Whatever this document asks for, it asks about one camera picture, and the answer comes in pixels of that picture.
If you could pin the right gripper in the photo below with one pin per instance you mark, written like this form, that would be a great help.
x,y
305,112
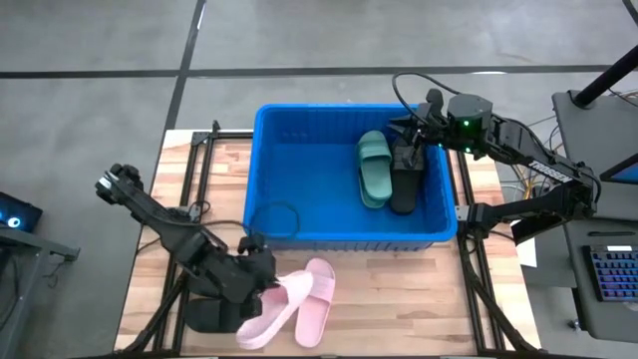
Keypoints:
x,y
432,127

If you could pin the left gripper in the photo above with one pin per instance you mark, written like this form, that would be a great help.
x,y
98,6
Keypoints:
x,y
244,274

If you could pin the pink slide sandal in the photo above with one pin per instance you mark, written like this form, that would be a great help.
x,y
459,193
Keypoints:
x,y
291,294
314,324

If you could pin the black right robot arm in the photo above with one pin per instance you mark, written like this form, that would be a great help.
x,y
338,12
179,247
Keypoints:
x,y
538,157

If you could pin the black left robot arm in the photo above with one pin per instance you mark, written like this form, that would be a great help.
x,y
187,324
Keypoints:
x,y
149,213

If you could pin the blue plastic bin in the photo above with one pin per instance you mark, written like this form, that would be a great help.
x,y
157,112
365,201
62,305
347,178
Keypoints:
x,y
319,169

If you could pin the black stand base bar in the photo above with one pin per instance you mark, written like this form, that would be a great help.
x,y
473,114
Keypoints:
x,y
536,230

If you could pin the white paper sheet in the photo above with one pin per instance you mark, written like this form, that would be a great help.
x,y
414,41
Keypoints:
x,y
527,254

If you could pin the grey desk shelf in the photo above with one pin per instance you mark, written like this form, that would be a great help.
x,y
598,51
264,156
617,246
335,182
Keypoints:
x,y
613,129

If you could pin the black stand pole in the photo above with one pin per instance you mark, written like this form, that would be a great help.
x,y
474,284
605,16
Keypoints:
x,y
605,77

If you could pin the black pen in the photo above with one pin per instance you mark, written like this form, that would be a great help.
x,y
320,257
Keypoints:
x,y
603,233

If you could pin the monitor with blue screen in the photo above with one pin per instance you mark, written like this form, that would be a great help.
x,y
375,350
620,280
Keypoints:
x,y
625,173

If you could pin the grey metal stand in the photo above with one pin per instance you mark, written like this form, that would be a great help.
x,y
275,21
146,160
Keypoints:
x,y
45,245

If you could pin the grey keyboard tray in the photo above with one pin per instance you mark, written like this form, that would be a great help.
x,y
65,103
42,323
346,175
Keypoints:
x,y
578,299

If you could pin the backlit keyboard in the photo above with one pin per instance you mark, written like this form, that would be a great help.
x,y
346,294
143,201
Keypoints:
x,y
615,274

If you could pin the small metal knob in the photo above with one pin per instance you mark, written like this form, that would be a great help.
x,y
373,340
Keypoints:
x,y
574,325

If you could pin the computer with blue light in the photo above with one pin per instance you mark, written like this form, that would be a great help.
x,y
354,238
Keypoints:
x,y
25,209

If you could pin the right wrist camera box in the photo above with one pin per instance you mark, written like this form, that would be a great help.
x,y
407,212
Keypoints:
x,y
434,102

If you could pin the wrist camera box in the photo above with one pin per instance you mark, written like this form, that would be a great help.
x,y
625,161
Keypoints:
x,y
434,102
251,243

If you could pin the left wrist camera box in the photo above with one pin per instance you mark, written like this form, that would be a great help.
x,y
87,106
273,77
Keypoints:
x,y
251,243

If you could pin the black aluminium table frame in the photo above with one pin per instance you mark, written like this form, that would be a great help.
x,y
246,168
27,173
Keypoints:
x,y
471,264

